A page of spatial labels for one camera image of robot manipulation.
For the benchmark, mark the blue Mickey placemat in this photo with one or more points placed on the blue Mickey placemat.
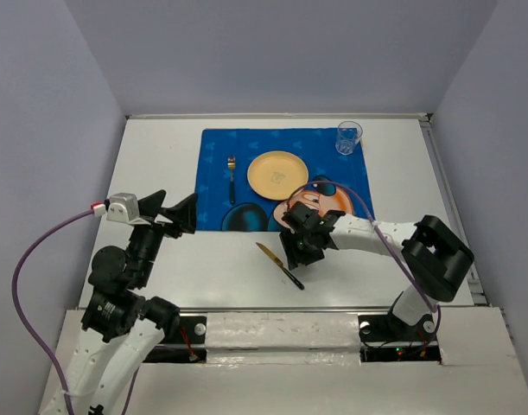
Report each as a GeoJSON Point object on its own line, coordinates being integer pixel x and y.
{"type": "Point", "coordinates": [337, 182]}

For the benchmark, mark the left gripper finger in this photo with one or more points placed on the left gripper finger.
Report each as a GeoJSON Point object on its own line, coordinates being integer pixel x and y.
{"type": "Point", "coordinates": [150, 205]}
{"type": "Point", "coordinates": [182, 217]}

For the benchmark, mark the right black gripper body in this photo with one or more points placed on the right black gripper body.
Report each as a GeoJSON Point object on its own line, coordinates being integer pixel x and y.
{"type": "Point", "coordinates": [305, 233]}

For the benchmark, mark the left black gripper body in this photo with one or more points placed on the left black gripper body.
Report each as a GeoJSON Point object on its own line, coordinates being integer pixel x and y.
{"type": "Point", "coordinates": [149, 238]}

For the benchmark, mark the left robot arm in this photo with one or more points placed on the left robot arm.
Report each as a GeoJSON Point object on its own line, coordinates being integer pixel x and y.
{"type": "Point", "coordinates": [119, 327]}

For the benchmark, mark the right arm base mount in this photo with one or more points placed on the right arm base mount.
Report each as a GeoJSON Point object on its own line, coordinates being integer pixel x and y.
{"type": "Point", "coordinates": [385, 339]}

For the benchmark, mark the gold fork black handle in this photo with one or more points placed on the gold fork black handle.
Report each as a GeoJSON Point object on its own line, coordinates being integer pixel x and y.
{"type": "Point", "coordinates": [231, 164]}

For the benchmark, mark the gold knife black handle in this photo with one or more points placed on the gold knife black handle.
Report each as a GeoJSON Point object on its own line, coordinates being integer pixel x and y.
{"type": "Point", "coordinates": [278, 262]}

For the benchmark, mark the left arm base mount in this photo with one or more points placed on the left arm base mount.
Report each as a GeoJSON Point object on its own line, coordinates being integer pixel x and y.
{"type": "Point", "coordinates": [186, 345]}

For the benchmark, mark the clear plastic cup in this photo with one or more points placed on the clear plastic cup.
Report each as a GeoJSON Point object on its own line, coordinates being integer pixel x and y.
{"type": "Point", "coordinates": [349, 134]}

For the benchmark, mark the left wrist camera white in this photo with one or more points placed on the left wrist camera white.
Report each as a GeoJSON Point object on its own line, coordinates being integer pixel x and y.
{"type": "Point", "coordinates": [122, 208]}

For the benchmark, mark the yellow plate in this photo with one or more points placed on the yellow plate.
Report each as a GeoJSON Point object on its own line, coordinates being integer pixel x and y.
{"type": "Point", "coordinates": [275, 175]}

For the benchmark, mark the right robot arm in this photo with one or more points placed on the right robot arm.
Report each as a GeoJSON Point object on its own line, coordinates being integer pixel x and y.
{"type": "Point", "coordinates": [430, 255]}

